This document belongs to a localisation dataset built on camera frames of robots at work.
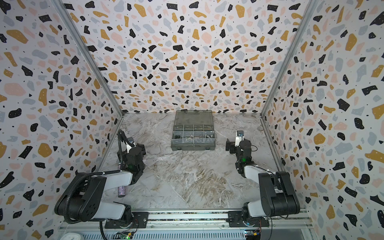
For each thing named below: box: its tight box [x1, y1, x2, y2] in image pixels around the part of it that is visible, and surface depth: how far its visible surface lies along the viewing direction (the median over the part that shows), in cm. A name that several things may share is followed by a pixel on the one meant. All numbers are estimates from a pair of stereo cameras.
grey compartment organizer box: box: [171, 109, 216, 151], surface depth 108 cm
